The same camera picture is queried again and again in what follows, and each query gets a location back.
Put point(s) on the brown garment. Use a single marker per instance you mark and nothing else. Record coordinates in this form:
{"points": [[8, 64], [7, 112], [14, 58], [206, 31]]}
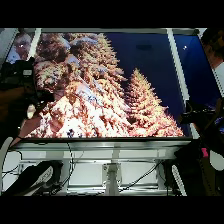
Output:
{"points": [[9, 104]]}

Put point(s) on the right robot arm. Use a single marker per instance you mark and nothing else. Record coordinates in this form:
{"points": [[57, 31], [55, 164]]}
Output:
{"points": [[178, 180]]}

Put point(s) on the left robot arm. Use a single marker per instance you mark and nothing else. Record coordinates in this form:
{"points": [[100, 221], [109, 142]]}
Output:
{"points": [[34, 177]]}

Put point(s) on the black garment with pink label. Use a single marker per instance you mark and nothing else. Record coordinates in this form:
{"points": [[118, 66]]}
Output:
{"points": [[190, 157]]}

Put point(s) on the red garment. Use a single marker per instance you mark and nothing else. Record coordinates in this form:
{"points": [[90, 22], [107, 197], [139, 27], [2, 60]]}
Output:
{"points": [[216, 55]]}

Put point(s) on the black and yellow checked garment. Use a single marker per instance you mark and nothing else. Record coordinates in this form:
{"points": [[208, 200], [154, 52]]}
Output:
{"points": [[213, 37]]}

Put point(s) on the silver frame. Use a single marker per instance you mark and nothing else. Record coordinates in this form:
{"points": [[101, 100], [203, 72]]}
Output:
{"points": [[111, 146]]}

